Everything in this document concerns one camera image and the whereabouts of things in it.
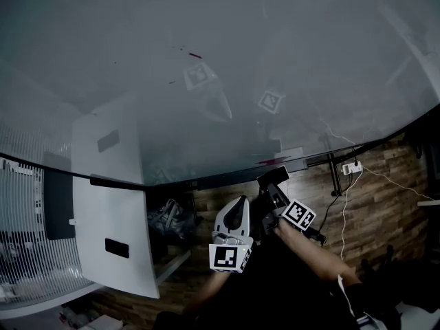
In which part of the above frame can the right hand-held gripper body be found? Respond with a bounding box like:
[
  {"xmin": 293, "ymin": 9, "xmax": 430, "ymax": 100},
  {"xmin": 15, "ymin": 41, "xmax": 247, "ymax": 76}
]
[{"xmin": 261, "ymin": 197, "xmax": 327, "ymax": 245}]

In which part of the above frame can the white cabinet door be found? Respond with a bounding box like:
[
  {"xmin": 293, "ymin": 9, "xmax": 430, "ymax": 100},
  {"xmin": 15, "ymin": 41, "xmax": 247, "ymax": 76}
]
[{"xmin": 71, "ymin": 175, "xmax": 160, "ymax": 300}]

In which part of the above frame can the black panel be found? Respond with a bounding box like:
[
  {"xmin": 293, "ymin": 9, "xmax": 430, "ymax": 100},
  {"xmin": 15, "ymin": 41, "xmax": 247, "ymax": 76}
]
[{"xmin": 43, "ymin": 168, "xmax": 76, "ymax": 241}]

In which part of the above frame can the person's left forearm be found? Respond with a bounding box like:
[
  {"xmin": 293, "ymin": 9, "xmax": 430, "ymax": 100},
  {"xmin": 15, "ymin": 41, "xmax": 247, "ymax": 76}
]
[{"xmin": 184, "ymin": 269, "xmax": 230, "ymax": 314}]

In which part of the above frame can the long white cable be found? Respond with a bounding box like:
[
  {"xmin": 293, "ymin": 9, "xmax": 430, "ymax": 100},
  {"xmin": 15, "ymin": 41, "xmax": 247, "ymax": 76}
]
[{"xmin": 336, "ymin": 173, "xmax": 362, "ymax": 318}]

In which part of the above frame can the white power strip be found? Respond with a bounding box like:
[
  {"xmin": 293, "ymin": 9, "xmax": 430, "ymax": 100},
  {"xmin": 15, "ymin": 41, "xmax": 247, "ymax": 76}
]
[{"xmin": 342, "ymin": 160, "xmax": 364, "ymax": 177}]

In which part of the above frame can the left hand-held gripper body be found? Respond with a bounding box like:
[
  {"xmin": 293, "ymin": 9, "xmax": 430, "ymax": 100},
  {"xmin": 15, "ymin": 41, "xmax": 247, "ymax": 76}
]
[{"xmin": 208, "ymin": 231, "xmax": 256, "ymax": 274}]

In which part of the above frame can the grey bag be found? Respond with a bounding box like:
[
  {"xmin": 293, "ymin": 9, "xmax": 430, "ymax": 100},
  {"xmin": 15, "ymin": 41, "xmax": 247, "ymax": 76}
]
[{"xmin": 147, "ymin": 198, "xmax": 199, "ymax": 240}]

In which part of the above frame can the white cardboard box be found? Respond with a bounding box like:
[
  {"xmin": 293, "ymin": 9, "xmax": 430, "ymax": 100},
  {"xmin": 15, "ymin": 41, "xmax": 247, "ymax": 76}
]
[{"xmin": 89, "ymin": 314, "xmax": 124, "ymax": 330}]

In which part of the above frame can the red marker pen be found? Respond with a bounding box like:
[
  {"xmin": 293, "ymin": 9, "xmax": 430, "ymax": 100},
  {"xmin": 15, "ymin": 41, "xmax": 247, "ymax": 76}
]
[{"xmin": 256, "ymin": 156, "xmax": 292, "ymax": 166}]

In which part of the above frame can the striped glass partition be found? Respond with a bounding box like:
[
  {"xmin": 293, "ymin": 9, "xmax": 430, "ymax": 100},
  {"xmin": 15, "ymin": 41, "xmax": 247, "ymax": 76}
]
[{"xmin": 0, "ymin": 156, "xmax": 100, "ymax": 303}]

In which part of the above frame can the black chair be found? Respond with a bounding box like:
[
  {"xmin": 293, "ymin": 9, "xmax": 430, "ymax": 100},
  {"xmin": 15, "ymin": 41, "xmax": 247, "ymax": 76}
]
[{"xmin": 401, "ymin": 129, "xmax": 440, "ymax": 182}]

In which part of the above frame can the thin white cable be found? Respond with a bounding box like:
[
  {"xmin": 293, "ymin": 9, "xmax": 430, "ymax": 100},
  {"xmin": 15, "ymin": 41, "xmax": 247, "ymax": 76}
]
[{"xmin": 361, "ymin": 166, "xmax": 436, "ymax": 202}]

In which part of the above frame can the person's right forearm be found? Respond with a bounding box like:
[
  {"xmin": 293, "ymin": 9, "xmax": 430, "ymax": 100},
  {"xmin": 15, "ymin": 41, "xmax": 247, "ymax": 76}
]
[{"xmin": 274, "ymin": 223, "xmax": 362, "ymax": 283}]

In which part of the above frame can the person's black clothing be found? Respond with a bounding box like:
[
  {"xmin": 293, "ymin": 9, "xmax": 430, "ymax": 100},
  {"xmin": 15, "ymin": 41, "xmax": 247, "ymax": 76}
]
[{"xmin": 154, "ymin": 234, "xmax": 402, "ymax": 330}]

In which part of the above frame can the white shelf board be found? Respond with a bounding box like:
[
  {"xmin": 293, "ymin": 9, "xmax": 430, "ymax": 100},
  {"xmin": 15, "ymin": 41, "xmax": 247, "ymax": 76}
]
[{"xmin": 154, "ymin": 249, "xmax": 193, "ymax": 285}]

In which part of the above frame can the black cable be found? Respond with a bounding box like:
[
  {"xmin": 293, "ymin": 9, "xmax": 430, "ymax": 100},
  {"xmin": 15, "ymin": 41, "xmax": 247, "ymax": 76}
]
[{"xmin": 318, "ymin": 175, "xmax": 355, "ymax": 234}]

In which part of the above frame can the black office chair base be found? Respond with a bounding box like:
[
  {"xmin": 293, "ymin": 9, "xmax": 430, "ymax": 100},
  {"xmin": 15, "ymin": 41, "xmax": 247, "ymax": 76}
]
[{"xmin": 360, "ymin": 244, "xmax": 440, "ymax": 312}]

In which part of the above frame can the large black-framed whiteboard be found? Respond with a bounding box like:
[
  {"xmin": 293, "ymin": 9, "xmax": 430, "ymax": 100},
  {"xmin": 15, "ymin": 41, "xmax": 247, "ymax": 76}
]
[{"xmin": 0, "ymin": 0, "xmax": 440, "ymax": 193}]

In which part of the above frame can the black and white whiteboard eraser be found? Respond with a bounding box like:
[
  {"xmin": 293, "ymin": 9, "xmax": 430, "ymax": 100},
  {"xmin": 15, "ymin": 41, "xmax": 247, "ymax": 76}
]
[{"xmin": 256, "ymin": 166, "xmax": 290, "ymax": 187}]

